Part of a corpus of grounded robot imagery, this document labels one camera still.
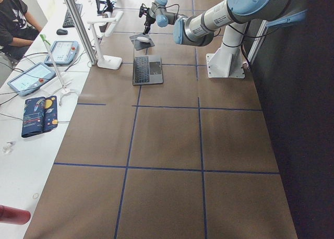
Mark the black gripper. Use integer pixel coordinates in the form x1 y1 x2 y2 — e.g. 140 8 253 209
139 3 156 35

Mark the white computer mouse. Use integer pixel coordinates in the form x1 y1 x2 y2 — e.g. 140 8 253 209
137 37 151 43

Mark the black mouse pad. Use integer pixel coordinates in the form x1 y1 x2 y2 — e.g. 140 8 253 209
129 34 155 51

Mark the grey laptop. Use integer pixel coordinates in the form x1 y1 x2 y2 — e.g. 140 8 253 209
132 47 163 86

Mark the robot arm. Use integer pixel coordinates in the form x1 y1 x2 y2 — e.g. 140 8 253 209
139 0 307 46

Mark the white desk lamp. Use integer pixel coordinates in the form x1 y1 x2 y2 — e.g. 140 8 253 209
87 10 124 70

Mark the black computer mouse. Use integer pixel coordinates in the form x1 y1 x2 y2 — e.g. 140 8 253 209
56 29 68 35

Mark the black keyboard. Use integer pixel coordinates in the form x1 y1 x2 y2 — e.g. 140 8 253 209
63 3 84 29

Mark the white pillar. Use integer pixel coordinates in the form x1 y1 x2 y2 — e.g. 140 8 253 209
222 22 250 48

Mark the blue teach pendant far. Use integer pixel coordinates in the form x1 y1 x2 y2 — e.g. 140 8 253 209
48 41 79 66

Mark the blue teach pendant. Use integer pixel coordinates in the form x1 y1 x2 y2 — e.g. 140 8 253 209
7 62 56 97
48 41 79 66

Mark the metal rod stand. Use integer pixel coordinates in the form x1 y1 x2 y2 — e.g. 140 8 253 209
40 34 79 106

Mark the person in black shirt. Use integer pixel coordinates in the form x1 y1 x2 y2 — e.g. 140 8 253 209
1 0 42 61

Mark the blue teach pendant near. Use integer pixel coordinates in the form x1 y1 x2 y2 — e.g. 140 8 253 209
7 62 56 97

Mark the blue patterned pencil case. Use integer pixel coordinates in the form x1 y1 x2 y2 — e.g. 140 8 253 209
21 95 58 138

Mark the red cylinder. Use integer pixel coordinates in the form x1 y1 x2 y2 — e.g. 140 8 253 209
1 205 31 225

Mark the aluminium frame post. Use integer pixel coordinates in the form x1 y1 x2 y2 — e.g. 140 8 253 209
64 0 97 65

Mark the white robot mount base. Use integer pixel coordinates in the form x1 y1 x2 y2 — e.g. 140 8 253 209
206 44 245 79

